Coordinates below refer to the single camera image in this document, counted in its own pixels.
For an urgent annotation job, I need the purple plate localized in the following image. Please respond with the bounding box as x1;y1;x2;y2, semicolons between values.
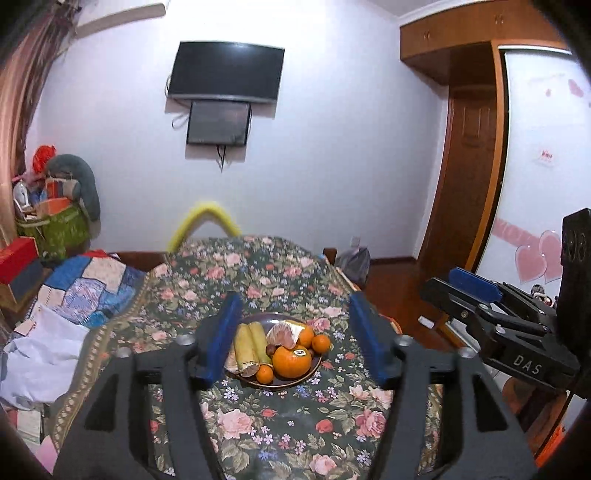
224;312;324;390

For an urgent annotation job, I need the white air conditioner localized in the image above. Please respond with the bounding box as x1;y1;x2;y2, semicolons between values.
74;2;172;38

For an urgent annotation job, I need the large orange with sticker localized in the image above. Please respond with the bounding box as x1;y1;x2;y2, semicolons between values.
272;345;311;380

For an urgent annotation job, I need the grey backpack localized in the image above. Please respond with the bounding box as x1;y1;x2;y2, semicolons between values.
335;247;372;285

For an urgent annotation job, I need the corn cob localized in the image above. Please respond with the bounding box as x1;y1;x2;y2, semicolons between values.
233;323;260;373
250;322;273;366

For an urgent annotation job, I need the white cloth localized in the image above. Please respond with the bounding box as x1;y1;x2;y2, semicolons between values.
0;307;91;412

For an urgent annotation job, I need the red bag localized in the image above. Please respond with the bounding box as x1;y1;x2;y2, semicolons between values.
31;144;57;174

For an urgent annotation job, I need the wooden wardrobe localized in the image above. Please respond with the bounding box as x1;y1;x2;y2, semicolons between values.
443;46;591;352

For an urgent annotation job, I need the floral blanket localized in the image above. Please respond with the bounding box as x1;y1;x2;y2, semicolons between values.
46;235;445;480

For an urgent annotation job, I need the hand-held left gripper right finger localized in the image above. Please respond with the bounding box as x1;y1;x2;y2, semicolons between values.
348;293;539;480

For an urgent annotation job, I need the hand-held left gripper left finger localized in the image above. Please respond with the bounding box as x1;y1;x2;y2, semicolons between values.
53;292;243;480

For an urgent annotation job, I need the small black monitor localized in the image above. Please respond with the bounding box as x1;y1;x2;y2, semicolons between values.
186;100;253;147

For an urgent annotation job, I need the patchwork quilt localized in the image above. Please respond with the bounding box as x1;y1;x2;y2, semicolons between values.
39;254;149;330

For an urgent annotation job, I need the orange box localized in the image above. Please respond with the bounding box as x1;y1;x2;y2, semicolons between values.
37;198;70;218

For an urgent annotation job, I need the black wall television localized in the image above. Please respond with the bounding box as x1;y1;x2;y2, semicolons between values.
167;41;286;105

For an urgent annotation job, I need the wooden door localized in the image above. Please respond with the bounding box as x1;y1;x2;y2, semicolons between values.
418;88;498;274

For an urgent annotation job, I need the red box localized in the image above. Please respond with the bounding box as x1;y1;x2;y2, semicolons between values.
0;237;40;285

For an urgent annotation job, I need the wooden overhead cabinet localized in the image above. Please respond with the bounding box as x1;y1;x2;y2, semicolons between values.
399;9;569;86

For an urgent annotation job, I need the pink curtain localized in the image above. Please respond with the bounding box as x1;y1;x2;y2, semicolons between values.
0;28;62;241

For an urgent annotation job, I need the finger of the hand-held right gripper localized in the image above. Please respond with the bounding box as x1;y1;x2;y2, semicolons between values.
449;266;557;308
419;276;546;345

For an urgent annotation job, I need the peeled pomelo piece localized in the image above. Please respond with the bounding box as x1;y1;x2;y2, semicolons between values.
266;322;306;350

